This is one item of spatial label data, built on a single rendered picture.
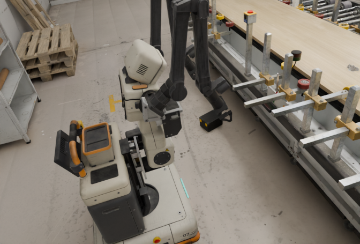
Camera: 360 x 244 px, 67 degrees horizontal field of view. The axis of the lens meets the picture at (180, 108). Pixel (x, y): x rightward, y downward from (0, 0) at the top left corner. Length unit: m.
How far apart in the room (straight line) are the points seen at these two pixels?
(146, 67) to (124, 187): 0.63
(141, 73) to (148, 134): 0.39
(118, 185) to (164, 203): 0.58
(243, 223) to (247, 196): 0.24
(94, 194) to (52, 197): 1.25
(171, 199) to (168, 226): 0.20
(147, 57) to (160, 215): 1.10
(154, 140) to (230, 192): 1.03
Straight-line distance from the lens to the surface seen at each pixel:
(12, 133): 3.40
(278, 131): 2.63
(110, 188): 1.49
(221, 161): 2.56
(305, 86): 1.90
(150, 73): 1.30
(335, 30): 2.74
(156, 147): 1.57
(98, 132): 1.65
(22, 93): 4.15
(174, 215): 1.92
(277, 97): 1.85
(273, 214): 2.27
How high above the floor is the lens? 1.90
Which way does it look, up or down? 36 degrees down
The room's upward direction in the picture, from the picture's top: 8 degrees counter-clockwise
